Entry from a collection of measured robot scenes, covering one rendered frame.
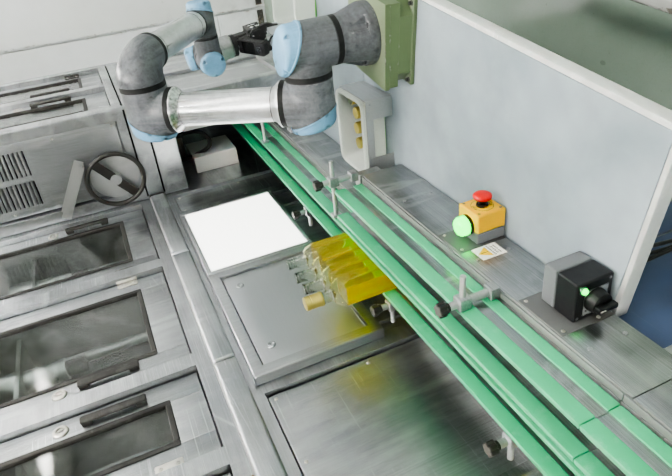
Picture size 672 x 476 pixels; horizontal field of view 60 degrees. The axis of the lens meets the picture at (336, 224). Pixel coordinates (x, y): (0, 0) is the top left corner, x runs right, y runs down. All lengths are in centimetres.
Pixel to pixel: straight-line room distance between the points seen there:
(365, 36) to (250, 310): 76
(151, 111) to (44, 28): 347
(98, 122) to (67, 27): 276
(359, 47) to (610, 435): 94
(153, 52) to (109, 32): 343
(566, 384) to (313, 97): 82
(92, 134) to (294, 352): 120
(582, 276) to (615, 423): 24
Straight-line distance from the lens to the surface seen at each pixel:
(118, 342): 171
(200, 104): 150
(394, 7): 139
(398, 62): 144
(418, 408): 135
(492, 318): 111
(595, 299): 107
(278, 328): 153
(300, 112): 142
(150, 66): 153
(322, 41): 138
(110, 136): 229
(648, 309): 119
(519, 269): 121
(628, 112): 99
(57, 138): 229
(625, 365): 104
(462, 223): 125
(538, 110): 113
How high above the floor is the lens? 146
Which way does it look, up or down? 18 degrees down
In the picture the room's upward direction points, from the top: 107 degrees counter-clockwise
